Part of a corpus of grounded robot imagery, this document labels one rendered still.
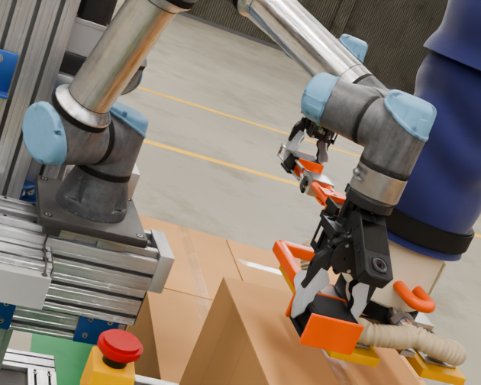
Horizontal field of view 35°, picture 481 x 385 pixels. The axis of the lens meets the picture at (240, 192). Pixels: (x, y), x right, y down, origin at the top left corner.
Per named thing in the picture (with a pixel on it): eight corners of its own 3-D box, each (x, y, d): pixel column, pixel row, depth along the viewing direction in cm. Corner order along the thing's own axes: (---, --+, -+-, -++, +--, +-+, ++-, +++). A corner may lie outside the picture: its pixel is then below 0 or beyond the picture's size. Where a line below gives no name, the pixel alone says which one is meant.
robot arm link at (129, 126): (143, 176, 160) (165, 118, 157) (98, 177, 149) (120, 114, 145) (106, 152, 166) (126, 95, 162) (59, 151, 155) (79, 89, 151)
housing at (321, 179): (329, 202, 190) (336, 186, 189) (305, 195, 188) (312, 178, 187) (320, 191, 196) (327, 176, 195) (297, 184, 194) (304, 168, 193)
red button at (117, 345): (137, 379, 115) (146, 357, 114) (92, 370, 113) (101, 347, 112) (134, 353, 122) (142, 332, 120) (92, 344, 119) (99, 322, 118)
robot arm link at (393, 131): (398, 88, 112) (450, 111, 107) (368, 156, 115) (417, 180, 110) (376, 83, 105) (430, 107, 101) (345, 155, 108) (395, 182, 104)
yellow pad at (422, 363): (463, 387, 142) (475, 365, 141) (418, 377, 139) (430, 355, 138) (391, 297, 173) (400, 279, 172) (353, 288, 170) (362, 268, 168)
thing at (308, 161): (317, 182, 202) (324, 166, 200) (292, 175, 199) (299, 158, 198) (308, 172, 209) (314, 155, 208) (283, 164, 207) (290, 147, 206)
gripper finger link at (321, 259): (314, 293, 113) (353, 250, 112) (318, 299, 112) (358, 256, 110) (292, 277, 111) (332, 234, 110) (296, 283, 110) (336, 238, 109)
